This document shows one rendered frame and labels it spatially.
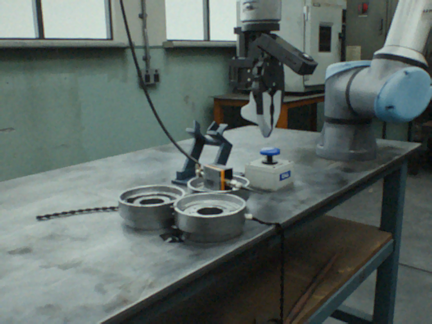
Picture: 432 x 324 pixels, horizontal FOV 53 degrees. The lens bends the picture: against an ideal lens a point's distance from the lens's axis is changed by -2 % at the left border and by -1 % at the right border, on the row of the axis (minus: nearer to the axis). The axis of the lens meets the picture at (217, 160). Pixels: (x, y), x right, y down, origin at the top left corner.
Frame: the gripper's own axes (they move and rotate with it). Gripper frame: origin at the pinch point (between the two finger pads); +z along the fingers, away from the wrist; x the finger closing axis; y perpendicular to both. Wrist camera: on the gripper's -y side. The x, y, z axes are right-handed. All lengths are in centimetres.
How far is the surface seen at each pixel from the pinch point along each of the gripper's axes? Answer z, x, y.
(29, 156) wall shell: 32, -29, 161
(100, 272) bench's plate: 10.6, 42.5, -3.9
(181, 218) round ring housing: 7.3, 29.6, -5.1
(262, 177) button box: 8.3, 3.5, -0.8
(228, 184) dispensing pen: 5.7, 17.5, -3.8
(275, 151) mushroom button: 3.6, 0.7, -1.8
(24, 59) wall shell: -15, -33, 161
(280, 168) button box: 6.5, 1.6, -3.5
